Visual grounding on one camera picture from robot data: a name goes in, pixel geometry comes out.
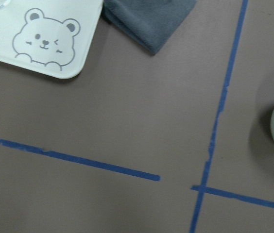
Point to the cream bear tray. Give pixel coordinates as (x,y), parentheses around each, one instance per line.
(51,37)

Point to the grey folded cloth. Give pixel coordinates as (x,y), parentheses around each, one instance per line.
(148,22)

